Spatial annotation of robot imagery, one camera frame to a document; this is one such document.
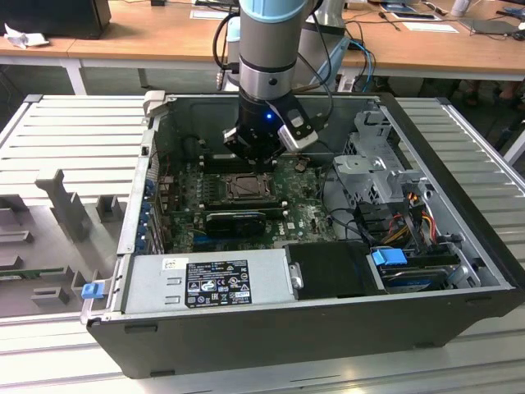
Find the silver topped CPU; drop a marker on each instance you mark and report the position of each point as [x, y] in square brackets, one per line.
[249, 186]

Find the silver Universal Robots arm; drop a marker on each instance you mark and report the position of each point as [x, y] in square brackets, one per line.
[266, 49]

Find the CPU socket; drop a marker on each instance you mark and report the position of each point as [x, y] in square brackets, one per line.
[272, 193]

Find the blue expansion slot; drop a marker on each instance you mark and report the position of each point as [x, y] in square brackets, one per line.
[199, 240]

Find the black plastic bay cover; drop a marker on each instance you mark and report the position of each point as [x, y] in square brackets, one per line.
[328, 271]

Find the round silver coin battery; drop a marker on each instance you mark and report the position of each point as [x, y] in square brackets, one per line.
[301, 165]

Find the green motherboard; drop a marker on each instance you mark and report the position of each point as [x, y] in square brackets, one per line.
[303, 213]

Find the black graphics card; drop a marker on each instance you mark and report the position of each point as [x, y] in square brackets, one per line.
[234, 225]

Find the grey plastic case latch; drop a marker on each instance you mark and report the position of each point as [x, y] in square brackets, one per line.
[155, 102]

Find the silver metal drive cage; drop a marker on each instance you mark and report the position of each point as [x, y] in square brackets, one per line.
[361, 172]

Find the white paper sheet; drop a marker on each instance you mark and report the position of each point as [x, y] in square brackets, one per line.
[430, 27]
[205, 14]

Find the wooden desk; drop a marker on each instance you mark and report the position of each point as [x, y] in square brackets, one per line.
[164, 33]

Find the hard disk with blue carrier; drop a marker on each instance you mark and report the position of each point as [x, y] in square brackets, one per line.
[387, 260]

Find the grey power supply unit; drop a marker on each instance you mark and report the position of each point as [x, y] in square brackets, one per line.
[147, 287]

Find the black PC case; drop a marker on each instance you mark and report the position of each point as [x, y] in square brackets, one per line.
[287, 340]

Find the grey parts rack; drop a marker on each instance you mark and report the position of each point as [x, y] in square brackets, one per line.
[61, 246]

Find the blue plastic case latch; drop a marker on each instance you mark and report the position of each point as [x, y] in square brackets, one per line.
[92, 291]

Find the black computer box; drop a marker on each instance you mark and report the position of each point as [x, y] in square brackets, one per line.
[53, 16]

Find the white cup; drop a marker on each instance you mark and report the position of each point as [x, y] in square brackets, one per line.
[461, 7]

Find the crumpled white paper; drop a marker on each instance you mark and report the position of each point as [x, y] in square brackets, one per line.
[24, 39]

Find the dark laptop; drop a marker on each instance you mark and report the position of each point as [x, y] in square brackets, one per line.
[488, 26]

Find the green RAM stick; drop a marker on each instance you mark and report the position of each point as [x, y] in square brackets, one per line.
[33, 274]

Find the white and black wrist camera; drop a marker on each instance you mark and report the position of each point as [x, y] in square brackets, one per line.
[297, 131]

